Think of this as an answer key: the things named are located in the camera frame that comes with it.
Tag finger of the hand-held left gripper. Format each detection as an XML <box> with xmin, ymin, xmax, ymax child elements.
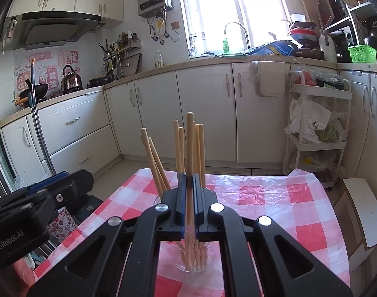
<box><xmin>22</xmin><ymin>170</ymin><xmax>94</xmax><ymax>228</ymax></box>

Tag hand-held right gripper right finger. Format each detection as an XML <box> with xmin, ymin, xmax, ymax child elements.
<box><xmin>193</xmin><ymin>173</ymin><xmax>353</xmax><ymax>297</ymax></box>

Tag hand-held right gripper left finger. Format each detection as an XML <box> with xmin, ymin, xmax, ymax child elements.
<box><xmin>26</xmin><ymin>173</ymin><xmax>187</xmax><ymax>297</ymax></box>

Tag clear glass jar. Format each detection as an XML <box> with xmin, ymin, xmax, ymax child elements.
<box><xmin>173</xmin><ymin>240</ymin><xmax>214</xmax><ymax>273</ymax></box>

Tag bunch of wooden chopsticks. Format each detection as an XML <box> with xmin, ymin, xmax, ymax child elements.
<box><xmin>141</xmin><ymin>119</ymin><xmax>211</xmax><ymax>270</ymax></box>

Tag dark blue stool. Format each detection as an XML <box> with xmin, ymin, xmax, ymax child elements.
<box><xmin>74</xmin><ymin>192</ymin><xmax>104</xmax><ymax>223</ymax></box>

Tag floral patterned bag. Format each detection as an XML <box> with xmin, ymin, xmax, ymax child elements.
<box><xmin>48</xmin><ymin>207</ymin><xmax>79</xmax><ymax>245</ymax></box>

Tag red white checked tablecloth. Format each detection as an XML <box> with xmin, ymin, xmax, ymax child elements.
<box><xmin>32</xmin><ymin>168</ymin><xmax>351</xmax><ymax>297</ymax></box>

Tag white kitchen base cabinets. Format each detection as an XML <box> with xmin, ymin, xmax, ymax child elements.
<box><xmin>0</xmin><ymin>59</ymin><xmax>377</xmax><ymax>192</ymax></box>

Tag black wok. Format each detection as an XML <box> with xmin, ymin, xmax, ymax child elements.
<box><xmin>14</xmin><ymin>80</ymin><xmax>50</xmax><ymax>106</ymax></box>

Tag steel kettle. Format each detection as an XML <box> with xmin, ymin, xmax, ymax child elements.
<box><xmin>61</xmin><ymin>65</ymin><xmax>83</xmax><ymax>91</ymax></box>

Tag black frying pan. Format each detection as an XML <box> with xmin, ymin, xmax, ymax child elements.
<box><xmin>90</xmin><ymin>77</ymin><xmax>112</xmax><ymax>88</ymax></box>

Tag white plastic bag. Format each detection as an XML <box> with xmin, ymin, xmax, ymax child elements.
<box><xmin>284</xmin><ymin>94</ymin><xmax>333</xmax><ymax>144</ymax></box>

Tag dark cutting board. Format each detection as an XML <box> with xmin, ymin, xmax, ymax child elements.
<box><xmin>117</xmin><ymin>52</ymin><xmax>142</xmax><ymax>76</ymax></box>

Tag white hanging waste bin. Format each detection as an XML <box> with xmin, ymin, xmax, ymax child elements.
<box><xmin>252</xmin><ymin>60</ymin><xmax>286</xmax><ymax>99</ymax></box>

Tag bag of green vegetables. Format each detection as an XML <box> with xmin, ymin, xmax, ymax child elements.
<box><xmin>315</xmin><ymin>121</ymin><xmax>347</xmax><ymax>144</ymax></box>

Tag range hood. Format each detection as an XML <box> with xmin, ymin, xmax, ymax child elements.
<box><xmin>7</xmin><ymin>12</ymin><xmax>102</xmax><ymax>50</ymax></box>

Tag white speckled stool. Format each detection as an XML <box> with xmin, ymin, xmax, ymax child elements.
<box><xmin>342</xmin><ymin>178</ymin><xmax>377</xmax><ymax>248</ymax></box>

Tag bag of tomatoes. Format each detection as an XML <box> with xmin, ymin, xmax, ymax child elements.
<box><xmin>289</xmin><ymin>68</ymin><xmax>317</xmax><ymax>86</ymax></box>

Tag white trolley cart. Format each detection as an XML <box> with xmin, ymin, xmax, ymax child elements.
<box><xmin>283</xmin><ymin>71</ymin><xmax>353</xmax><ymax>189</ymax></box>

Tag blue printed bag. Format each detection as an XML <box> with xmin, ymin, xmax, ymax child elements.
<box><xmin>241</xmin><ymin>40</ymin><xmax>300</xmax><ymax>57</ymax></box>

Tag chrome sink faucet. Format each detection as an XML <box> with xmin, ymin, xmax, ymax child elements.
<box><xmin>224</xmin><ymin>22</ymin><xmax>250</xmax><ymax>50</ymax></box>

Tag black shallow pan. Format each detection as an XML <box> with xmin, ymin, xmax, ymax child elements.
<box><xmin>295</xmin><ymin>48</ymin><xmax>325</xmax><ymax>61</ymax></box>

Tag white framed window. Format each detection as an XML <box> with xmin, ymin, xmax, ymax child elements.
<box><xmin>176</xmin><ymin>0</ymin><xmax>303</xmax><ymax>58</ymax></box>

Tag stack of red bowls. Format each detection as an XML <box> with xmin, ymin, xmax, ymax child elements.
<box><xmin>288</xmin><ymin>21</ymin><xmax>319</xmax><ymax>48</ymax></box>

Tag white plastic jug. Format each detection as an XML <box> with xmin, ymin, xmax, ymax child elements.
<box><xmin>319</xmin><ymin>31</ymin><xmax>338</xmax><ymax>63</ymax></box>

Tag green plastic basket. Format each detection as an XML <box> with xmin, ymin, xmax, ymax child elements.
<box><xmin>348</xmin><ymin>45</ymin><xmax>377</xmax><ymax>64</ymax></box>

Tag black cooking pot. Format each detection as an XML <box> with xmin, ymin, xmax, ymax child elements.
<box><xmin>363</xmin><ymin>22</ymin><xmax>377</xmax><ymax>57</ymax></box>

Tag white shelf unit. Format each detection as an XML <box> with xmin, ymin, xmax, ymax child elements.
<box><xmin>343</xmin><ymin>1</ymin><xmax>377</xmax><ymax>48</ymax></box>

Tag metal mop handle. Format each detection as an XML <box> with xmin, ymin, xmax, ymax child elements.
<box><xmin>24</xmin><ymin>59</ymin><xmax>57</xmax><ymax>177</ymax></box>

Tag pink wall poster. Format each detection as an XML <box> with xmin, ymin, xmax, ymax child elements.
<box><xmin>14</xmin><ymin>49</ymin><xmax>81</xmax><ymax>96</ymax></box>

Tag wall utensil rack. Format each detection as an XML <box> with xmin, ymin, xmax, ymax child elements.
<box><xmin>99</xmin><ymin>31</ymin><xmax>141</xmax><ymax>61</ymax></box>

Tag window sill wire rack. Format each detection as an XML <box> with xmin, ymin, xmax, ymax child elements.
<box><xmin>187</xmin><ymin>32</ymin><xmax>208</xmax><ymax>54</ymax></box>

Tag water heater hoses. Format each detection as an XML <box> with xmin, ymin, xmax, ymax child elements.
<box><xmin>147</xmin><ymin>15</ymin><xmax>180</xmax><ymax>42</ymax></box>

